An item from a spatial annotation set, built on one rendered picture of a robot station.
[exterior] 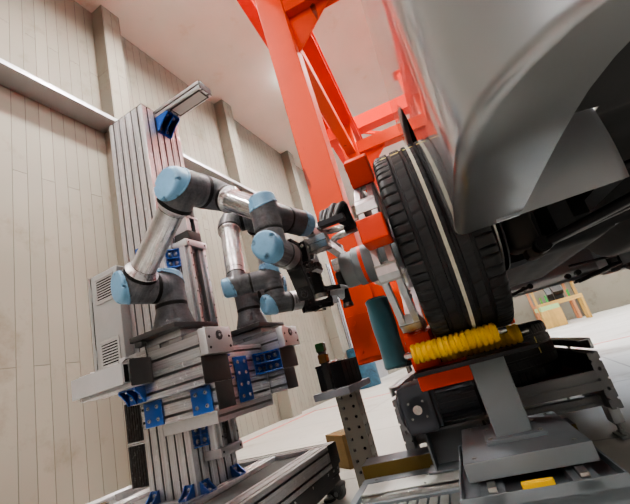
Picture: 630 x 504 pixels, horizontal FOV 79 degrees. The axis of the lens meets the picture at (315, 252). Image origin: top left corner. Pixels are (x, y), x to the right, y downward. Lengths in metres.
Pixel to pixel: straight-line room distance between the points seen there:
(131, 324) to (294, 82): 1.53
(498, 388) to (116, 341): 1.51
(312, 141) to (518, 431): 1.57
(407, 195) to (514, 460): 0.71
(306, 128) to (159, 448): 1.66
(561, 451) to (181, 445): 1.27
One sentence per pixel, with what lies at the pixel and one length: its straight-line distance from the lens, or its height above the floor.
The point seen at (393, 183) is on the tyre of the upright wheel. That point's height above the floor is 0.97.
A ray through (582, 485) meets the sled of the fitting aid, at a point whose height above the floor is 0.16.
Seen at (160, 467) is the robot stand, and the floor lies 0.35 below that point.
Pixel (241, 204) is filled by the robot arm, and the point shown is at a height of 1.08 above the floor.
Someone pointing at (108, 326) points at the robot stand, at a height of 0.97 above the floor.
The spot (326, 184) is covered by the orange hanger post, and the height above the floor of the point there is 1.42.
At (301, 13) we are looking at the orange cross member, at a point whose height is 2.59.
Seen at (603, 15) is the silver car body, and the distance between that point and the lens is 0.50.
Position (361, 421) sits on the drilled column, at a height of 0.28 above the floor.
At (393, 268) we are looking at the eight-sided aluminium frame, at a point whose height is 0.75.
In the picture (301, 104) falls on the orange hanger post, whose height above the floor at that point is 1.93.
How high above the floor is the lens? 0.53
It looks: 17 degrees up
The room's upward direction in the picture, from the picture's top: 15 degrees counter-clockwise
